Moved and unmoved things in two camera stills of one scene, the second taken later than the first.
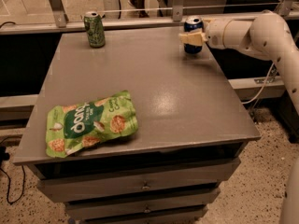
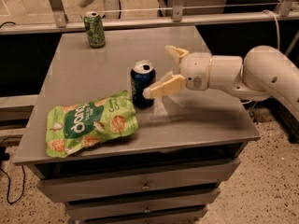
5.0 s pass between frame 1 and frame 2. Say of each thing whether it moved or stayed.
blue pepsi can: moved
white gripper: moved
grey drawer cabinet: stayed
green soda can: stayed
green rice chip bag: stayed
